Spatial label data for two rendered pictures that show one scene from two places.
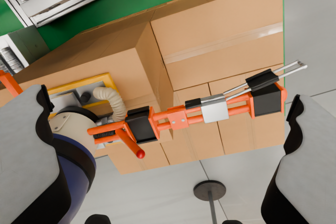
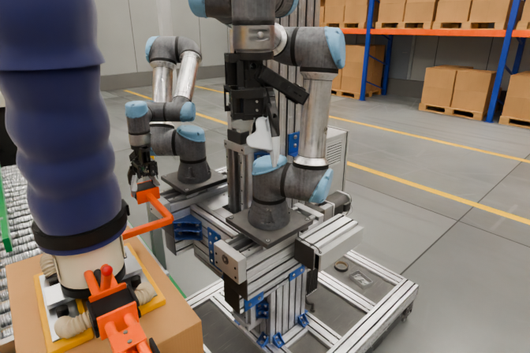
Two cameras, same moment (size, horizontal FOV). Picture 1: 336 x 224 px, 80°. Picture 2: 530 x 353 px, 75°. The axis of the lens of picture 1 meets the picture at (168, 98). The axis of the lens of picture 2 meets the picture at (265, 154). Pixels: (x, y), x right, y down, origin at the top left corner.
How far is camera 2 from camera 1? 0.69 m
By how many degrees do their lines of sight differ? 82
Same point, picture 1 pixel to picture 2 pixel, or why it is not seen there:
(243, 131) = not seen: outside the picture
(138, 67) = (177, 328)
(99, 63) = (176, 295)
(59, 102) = (129, 261)
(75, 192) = (82, 212)
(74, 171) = (98, 220)
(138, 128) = (113, 299)
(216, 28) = not seen: outside the picture
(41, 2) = (227, 248)
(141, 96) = not seen: hidden behind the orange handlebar
